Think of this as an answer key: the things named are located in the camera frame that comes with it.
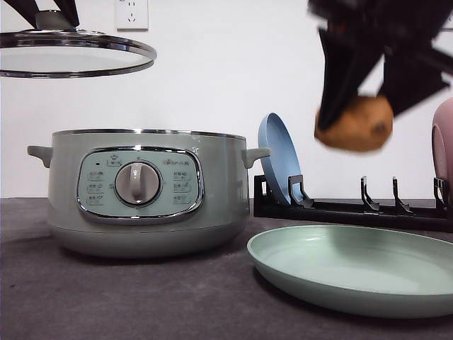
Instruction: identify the green electric steamer pot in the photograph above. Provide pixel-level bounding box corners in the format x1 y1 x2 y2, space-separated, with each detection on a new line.
27 129 271 259

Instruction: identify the pink bowl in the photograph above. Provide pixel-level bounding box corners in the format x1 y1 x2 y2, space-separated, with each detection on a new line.
432 97 453 208

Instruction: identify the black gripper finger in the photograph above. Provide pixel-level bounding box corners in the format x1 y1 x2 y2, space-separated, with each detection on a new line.
317 29 384 131
379 53 451 116
4 0 39 29
53 0 80 27

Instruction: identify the blue plate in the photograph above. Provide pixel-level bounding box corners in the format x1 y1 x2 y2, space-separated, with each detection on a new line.
258 113 302 204

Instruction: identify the white wall socket left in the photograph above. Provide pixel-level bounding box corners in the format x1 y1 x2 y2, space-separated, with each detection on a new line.
116 0 149 32

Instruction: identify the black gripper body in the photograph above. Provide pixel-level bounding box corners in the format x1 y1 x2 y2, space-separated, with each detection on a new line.
306 0 453 75

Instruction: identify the grey table cloth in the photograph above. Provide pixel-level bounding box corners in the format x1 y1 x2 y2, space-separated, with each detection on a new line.
0 198 453 340

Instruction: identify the green plate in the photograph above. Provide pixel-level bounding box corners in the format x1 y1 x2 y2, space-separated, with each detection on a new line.
247 225 453 319

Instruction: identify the glass steamer lid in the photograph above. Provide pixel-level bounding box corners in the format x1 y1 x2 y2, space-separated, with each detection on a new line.
0 8 156 78

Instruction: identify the black dish rack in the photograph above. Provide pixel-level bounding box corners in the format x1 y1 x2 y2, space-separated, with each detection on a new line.
253 174 453 232

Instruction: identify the brown potato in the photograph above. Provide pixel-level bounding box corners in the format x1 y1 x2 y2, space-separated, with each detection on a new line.
314 96 394 152

